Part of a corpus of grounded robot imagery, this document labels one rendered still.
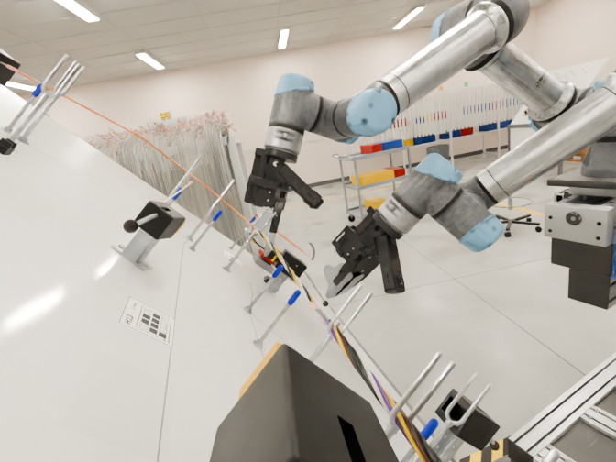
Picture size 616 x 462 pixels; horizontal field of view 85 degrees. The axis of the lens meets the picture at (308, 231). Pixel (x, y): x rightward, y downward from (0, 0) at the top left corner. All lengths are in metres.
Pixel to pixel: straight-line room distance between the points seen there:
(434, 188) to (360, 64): 8.67
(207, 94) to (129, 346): 8.72
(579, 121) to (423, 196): 0.30
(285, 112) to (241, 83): 8.21
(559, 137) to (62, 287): 0.77
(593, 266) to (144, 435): 1.04
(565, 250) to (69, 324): 1.07
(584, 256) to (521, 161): 0.41
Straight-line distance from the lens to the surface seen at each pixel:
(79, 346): 0.28
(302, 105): 0.70
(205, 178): 1.31
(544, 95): 1.13
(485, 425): 0.58
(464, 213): 0.66
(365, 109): 0.59
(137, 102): 9.31
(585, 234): 1.05
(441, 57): 0.71
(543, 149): 0.78
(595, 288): 1.13
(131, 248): 0.43
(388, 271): 0.66
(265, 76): 8.90
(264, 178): 0.69
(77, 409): 0.24
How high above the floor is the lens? 1.40
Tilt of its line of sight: 16 degrees down
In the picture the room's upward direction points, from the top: 11 degrees counter-clockwise
